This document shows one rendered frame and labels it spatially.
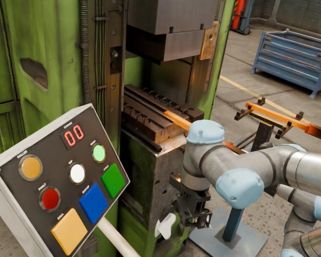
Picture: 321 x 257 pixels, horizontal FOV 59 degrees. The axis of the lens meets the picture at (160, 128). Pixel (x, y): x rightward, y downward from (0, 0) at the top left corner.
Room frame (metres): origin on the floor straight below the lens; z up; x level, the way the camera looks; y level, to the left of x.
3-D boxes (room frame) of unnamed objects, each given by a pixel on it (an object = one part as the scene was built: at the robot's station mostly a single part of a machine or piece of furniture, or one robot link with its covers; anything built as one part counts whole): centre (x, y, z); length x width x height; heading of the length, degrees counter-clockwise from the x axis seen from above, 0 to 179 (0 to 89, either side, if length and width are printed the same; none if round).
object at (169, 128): (1.18, 0.10, 0.96); 0.42 x 0.20 x 0.09; 47
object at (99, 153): (0.64, 0.16, 1.09); 0.05 x 0.03 x 0.04; 137
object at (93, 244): (0.86, 0.28, 0.36); 0.09 x 0.07 x 0.12; 137
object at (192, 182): (0.52, -0.10, 1.16); 0.08 x 0.08 x 0.05
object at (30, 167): (0.47, 0.27, 1.16); 0.05 x 0.03 x 0.04; 137
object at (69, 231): (0.44, 0.18, 1.01); 0.07 x 0.05 x 0.07; 162
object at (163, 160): (1.23, 0.07, 0.69); 0.56 x 0.38 x 0.45; 47
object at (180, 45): (1.18, 0.10, 1.32); 0.42 x 0.20 x 0.10; 47
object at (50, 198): (0.45, 0.23, 1.09); 0.05 x 0.03 x 0.04; 137
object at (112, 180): (0.63, 0.12, 1.01); 0.07 x 0.05 x 0.07; 162
